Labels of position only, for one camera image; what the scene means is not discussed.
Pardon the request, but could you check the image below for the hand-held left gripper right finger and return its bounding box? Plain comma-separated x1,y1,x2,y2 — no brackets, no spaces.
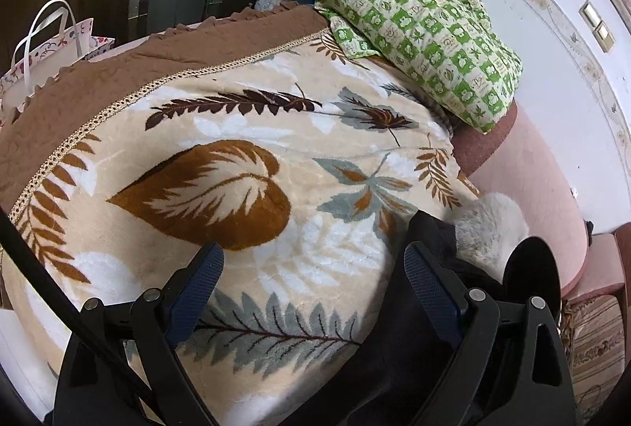
403,243,577,426

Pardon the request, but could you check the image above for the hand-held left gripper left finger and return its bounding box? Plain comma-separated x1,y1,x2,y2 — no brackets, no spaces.
53,243,225,426

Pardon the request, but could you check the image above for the black jacket with white fur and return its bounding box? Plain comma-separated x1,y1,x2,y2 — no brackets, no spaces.
340,192,563,426

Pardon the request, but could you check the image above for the beige leaf-printed blanket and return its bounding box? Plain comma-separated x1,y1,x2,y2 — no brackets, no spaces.
10,29,486,426

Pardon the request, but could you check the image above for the pink bed headboard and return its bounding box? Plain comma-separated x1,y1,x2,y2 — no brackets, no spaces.
451,103,631,303

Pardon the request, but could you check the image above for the striped beige cushion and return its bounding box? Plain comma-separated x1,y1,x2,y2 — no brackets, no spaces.
562,295,628,426

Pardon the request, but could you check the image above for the brown quilted bedspread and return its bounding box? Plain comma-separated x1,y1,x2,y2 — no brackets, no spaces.
0,4,329,212

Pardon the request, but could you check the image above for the green checkered quilt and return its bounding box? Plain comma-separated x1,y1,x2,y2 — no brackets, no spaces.
308,0,524,135

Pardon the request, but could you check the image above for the white floral paper bag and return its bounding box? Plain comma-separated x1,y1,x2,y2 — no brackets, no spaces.
0,0,116,112

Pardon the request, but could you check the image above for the black cable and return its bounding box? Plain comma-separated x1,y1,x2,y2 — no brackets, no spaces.
0,208,155,409

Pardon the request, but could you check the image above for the wall switch plate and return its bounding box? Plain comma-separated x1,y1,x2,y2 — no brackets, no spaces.
579,1,617,52

